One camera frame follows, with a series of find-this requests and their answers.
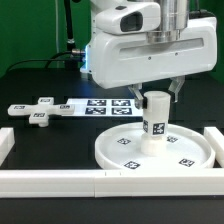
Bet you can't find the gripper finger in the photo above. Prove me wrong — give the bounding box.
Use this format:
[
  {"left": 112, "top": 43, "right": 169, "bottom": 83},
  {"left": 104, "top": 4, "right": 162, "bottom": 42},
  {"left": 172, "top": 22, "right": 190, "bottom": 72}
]
[
  {"left": 168, "top": 76, "right": 185, "bottom": 103},
  {"left": 128, "top": 84, "right": 144, "bottom": 109}
]

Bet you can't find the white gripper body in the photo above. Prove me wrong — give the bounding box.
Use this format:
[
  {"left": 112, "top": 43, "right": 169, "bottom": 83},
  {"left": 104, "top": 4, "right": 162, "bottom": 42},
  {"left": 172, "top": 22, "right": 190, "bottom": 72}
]
[{"left": 88, "top": 17, "right": 217, "bottom": 89}]

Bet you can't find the white round table top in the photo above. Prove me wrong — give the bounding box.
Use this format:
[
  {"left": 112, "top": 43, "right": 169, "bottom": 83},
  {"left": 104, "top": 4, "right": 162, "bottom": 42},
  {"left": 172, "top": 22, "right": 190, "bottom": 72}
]
[{"left": 95, "top": 122, "right": 215, "bottom": 171}]

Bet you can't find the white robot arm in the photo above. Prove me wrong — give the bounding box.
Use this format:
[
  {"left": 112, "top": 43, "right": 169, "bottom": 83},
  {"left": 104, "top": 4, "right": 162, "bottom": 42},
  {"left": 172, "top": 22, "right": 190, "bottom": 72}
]
[{"left": 81, "top": 0, "right": 217, "bottom": 108}]

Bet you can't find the black vertical pole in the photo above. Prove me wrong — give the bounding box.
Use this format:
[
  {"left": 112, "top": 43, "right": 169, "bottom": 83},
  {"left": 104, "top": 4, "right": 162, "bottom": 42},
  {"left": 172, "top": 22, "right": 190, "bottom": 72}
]
[{"left": 63, "top": 0, "right": 78, "bottom": 71}]

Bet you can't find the white marker sheet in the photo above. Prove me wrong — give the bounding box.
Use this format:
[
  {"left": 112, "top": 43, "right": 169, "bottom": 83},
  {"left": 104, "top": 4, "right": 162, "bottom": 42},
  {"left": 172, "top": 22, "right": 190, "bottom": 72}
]
[{"left": 67, "top": 98, "right": 143, "bottom": 117}]

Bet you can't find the white right fence bar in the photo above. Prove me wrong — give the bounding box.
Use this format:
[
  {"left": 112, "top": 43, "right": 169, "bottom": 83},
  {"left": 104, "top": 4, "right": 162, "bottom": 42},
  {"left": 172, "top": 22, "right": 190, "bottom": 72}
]
[{"left": 204, "top": 127, "right": 224, "bottom": 168}]

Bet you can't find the white fence bar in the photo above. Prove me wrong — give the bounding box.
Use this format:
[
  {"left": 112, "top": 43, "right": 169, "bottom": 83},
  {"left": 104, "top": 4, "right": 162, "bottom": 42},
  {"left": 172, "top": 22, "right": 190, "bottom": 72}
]
[
  {"left": 204, "top": 127, "right": 224, "bottom": 168},
  {"left": 0, "top": 128, "right": 15, "bottom": 166},
  {"left": 0, "top": 168, "right": 224, "bottom": 198}
]

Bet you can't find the white cross-shaped table base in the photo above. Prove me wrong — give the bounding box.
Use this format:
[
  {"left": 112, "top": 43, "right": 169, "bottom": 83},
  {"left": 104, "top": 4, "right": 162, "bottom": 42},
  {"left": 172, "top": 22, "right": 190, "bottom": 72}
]
[{"left": 8, "top": 97, "right": 75, "bottom": 127}]

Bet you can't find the white front fence bar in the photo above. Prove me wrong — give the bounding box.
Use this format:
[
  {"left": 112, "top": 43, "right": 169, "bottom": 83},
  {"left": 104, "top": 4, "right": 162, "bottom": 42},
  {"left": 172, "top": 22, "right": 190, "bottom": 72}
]
[{"left": 0, "top": 168, "right": 224, "bottom": 198}]

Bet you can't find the white left fence bar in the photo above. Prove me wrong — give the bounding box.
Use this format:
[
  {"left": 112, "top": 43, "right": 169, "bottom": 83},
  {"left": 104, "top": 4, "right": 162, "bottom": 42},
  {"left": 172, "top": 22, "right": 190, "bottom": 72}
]
[{"left": 0, "top": 128, "right": 15, "bottom": 166}]

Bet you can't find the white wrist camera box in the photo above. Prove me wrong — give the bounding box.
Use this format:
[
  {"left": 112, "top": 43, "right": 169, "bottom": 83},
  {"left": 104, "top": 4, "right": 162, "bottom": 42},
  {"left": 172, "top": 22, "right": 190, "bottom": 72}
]
[{"left": 95, "top": 2, "right": 161, "bottom": 35}]

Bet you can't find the black cable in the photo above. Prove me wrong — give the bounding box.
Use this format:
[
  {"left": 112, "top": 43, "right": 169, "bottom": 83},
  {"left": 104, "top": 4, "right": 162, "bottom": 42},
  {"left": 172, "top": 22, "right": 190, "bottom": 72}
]
[{"left": 6, "top": 48, "right": 88, "bottom": 76}]

